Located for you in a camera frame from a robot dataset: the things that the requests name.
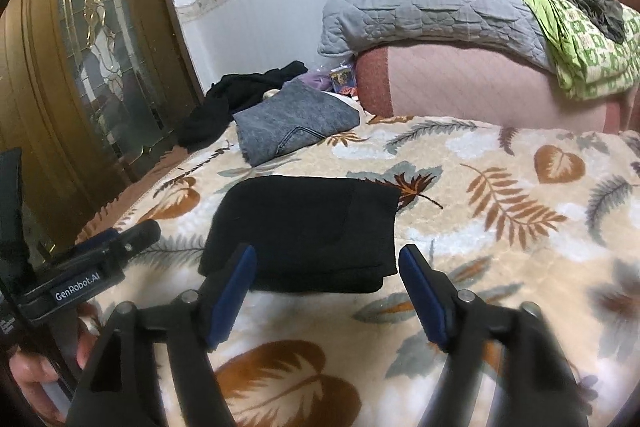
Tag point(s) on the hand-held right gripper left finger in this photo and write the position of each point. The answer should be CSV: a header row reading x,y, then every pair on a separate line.
x,y
230,292

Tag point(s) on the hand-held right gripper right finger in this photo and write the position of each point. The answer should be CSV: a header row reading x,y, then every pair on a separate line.
x,y
422,294

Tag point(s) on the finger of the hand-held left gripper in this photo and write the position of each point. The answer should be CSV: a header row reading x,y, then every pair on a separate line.
x,y
142,234

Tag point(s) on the black pants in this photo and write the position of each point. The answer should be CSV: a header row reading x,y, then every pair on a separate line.
x,y
300,222

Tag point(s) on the person's left hand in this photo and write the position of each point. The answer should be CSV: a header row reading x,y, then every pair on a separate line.
x,y
30,379

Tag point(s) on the brown bed sheet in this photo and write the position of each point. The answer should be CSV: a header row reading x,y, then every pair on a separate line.
x,y
150,172

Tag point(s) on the leaf print blanket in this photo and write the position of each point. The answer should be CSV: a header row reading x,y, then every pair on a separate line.
x,y
500,147

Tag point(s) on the crumpled black garment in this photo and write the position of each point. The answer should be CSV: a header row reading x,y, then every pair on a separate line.
x,y
235,89

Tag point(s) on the wooden stained glass door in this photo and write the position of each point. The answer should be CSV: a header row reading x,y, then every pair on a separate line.
x,y
40,82

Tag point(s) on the folded grey jeans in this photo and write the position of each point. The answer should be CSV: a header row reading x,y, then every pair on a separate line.
x,y
295,117

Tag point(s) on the pink blanket roll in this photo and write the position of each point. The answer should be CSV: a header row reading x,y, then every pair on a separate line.
x,y
475,82

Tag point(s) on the purple cloth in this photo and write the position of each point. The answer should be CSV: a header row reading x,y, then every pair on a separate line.
x,y
315,82

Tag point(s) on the colourful snack packet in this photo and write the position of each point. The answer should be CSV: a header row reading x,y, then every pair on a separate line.
x,y
343,79

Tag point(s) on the green patterned cloth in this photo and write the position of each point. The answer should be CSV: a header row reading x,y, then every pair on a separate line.
x,y
575,54

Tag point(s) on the dark grey garment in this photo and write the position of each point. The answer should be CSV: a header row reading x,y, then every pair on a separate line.
x,y
600,9

